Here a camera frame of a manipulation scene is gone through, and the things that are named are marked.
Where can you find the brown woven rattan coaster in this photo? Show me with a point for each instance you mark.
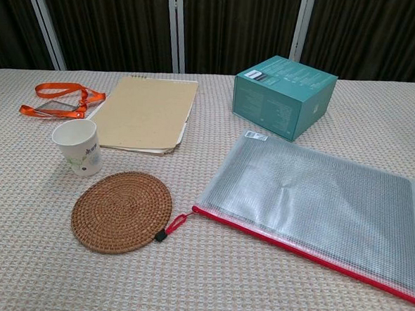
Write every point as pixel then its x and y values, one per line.
pixel 121 212

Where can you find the white paper cup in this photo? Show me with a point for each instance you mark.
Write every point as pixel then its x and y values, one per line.
pixel 77 147

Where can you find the brown spiral notebook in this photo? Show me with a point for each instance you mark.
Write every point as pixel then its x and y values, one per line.
pixel 144 114

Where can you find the teal cardboard box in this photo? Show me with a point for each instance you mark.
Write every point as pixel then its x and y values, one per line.
pixel 279 100

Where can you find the clear mesh zipper pouch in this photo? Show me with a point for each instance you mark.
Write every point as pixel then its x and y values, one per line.
pixel 310 204

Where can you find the patterned woven tablecloth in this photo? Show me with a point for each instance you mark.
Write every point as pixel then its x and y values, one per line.
pixel 200 275

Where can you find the clear badge card holder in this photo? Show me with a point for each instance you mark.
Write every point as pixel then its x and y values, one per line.
pixel 57 108

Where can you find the white partition frame post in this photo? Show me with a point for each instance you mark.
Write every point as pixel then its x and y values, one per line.
pixel 44 20
pixel 303 27
pixel 177 28

